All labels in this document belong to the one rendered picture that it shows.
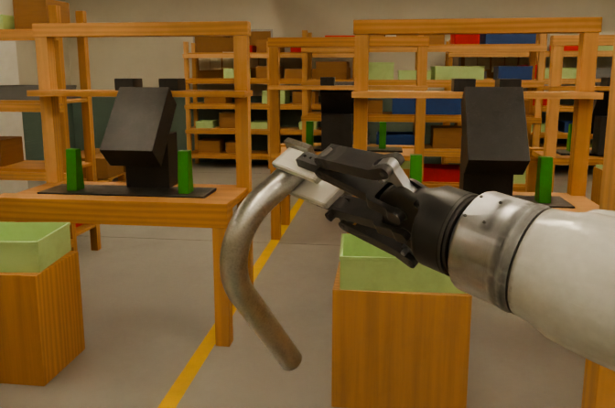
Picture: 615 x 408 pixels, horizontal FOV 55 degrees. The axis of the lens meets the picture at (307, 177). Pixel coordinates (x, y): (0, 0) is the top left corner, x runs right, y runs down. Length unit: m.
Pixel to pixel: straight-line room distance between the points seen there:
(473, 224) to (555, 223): 0.06
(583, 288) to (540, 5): 10.69
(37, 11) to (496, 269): 5.20
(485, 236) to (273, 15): 10.53
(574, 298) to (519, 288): 0.04
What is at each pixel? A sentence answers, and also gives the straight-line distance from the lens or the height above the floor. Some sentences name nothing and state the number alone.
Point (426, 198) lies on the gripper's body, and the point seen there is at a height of 1.54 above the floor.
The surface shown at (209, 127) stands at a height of 0.71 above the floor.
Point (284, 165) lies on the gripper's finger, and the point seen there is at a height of 1.55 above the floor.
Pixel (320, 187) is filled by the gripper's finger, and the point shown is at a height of 1.53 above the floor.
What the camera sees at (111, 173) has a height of 0.21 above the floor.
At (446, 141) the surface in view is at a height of 0.79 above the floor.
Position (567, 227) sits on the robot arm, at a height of 1.54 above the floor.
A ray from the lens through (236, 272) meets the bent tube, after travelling 0.63.
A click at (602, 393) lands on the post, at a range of 1.31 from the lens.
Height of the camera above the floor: 1.65
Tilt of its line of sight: 10 degrees down
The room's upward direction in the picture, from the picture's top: straight up
